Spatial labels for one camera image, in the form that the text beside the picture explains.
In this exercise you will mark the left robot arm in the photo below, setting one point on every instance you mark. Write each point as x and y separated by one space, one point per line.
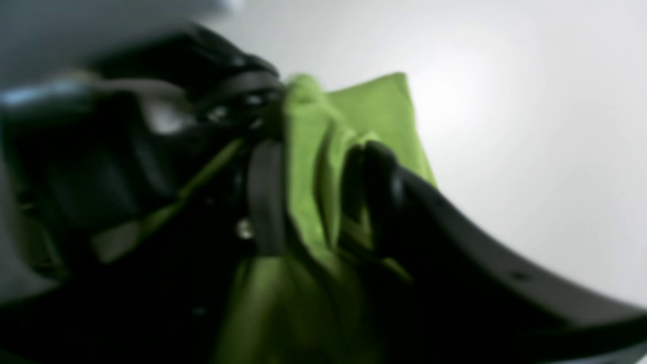
82 154

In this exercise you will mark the green T-shirt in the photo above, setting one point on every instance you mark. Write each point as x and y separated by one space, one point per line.
329 298

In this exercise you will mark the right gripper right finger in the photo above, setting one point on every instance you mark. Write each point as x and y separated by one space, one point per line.
373 197

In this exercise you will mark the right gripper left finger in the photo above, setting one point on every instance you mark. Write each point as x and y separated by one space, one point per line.
266 198

